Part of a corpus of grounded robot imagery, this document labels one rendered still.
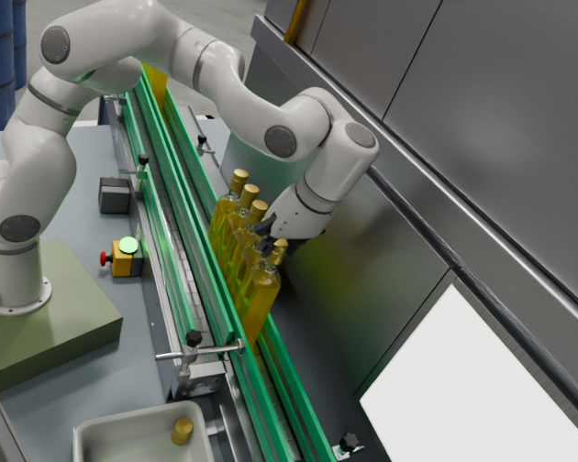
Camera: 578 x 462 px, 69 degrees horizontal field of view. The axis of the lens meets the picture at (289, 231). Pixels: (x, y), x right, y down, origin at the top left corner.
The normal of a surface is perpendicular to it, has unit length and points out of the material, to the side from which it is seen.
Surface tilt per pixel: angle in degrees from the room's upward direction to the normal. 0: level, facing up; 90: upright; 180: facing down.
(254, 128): 96
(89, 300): 4
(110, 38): 77
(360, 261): 90
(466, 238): 90
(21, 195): 82
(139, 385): 0
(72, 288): 4
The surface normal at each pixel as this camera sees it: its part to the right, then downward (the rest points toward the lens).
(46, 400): 0.33, -0.76
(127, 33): -0.10, 0.30
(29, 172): 0.40, 0.46
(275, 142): -0.46, 0.56
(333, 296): -0.86, -0.01
